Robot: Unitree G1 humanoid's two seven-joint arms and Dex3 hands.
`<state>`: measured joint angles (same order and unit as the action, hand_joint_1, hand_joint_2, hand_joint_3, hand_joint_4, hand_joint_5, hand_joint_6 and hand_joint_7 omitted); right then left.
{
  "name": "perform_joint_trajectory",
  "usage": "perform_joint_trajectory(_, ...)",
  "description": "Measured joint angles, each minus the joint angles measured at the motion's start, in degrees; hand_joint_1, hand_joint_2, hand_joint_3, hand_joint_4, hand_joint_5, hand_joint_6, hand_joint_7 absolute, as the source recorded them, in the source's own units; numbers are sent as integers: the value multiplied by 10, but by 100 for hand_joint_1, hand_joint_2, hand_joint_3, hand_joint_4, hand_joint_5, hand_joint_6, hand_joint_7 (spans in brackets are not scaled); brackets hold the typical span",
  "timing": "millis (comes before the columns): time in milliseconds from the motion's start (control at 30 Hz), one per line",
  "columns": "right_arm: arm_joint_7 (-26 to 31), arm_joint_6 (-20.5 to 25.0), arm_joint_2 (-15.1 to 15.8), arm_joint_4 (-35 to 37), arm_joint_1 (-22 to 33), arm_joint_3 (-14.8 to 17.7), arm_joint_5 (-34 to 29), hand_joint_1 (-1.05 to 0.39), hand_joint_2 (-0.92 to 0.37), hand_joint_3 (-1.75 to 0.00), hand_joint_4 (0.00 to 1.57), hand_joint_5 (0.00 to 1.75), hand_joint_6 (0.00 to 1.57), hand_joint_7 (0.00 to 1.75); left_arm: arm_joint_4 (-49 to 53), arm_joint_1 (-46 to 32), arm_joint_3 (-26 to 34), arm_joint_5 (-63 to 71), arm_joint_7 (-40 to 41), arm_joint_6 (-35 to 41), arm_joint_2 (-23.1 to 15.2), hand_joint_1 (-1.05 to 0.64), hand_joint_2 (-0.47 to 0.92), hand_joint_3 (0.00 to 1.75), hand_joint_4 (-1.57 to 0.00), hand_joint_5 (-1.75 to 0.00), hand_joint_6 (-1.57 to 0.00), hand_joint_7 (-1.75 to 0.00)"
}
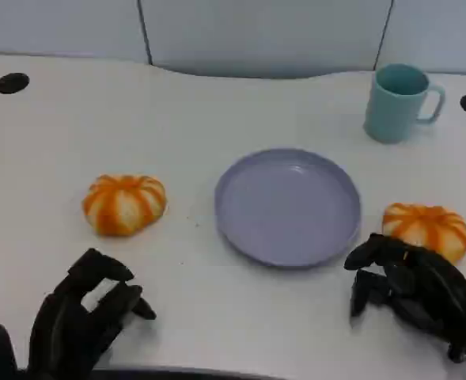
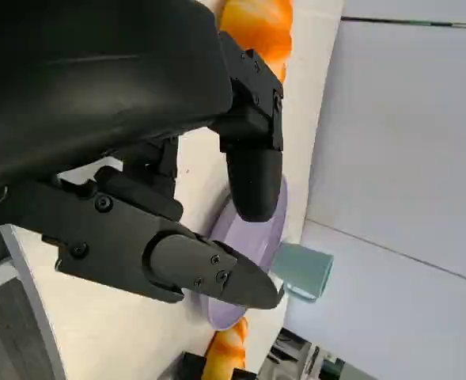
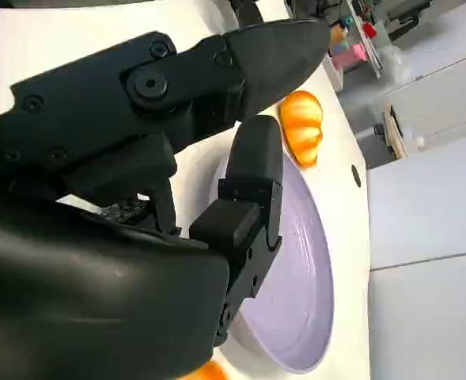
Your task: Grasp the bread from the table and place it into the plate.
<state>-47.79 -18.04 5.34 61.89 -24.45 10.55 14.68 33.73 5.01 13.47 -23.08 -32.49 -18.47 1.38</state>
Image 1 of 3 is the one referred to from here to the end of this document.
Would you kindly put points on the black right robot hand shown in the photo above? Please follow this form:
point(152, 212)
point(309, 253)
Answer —
point(434, 293)

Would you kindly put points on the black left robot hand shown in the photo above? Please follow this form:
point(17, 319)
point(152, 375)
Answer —
point(66, 324)

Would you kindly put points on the orange and white bread roll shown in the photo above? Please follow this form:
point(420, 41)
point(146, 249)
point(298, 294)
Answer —
point(426, 225)
point(123, 206)

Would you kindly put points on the lilac plate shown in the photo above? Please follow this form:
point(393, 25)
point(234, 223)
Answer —
point(288, 206)

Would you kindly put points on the pale green mug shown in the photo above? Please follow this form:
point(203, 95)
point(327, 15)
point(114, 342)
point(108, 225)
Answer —
point(391, 115)

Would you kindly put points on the grey partition panel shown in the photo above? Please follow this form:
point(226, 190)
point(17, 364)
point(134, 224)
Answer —
point(264, 35)
point(438, 31)
point(58, 27)

